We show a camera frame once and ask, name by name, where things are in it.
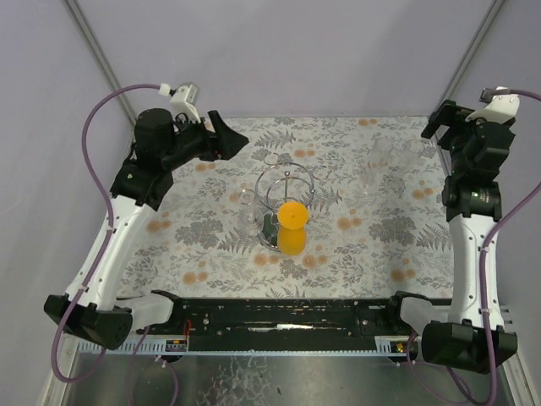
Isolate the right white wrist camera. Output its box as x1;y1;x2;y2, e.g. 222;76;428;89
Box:
465;86;520;123

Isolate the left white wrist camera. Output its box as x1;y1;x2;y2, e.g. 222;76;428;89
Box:
158;82;201;123

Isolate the orange plastic wine glass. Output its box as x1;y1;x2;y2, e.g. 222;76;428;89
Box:
277;201;309;256

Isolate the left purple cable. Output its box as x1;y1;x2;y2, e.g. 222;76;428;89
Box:
50;83;182;406

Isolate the chrome wire wine glass rack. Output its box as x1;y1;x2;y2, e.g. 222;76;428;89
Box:
254;161;317;255

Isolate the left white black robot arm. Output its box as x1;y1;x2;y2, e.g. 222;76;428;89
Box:
44;108;249;350

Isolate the white slotted cable duct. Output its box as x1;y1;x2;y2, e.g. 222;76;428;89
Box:
78;336;419;356

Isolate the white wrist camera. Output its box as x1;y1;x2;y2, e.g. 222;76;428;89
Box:
158;82;201;123
465;86;520;123

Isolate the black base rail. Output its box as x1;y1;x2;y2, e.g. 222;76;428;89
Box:
150;296;412;342

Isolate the floral patterned table mat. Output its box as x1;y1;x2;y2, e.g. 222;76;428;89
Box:
117;117;453;299

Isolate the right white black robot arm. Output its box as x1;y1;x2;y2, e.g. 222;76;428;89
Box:
391;89;520;374

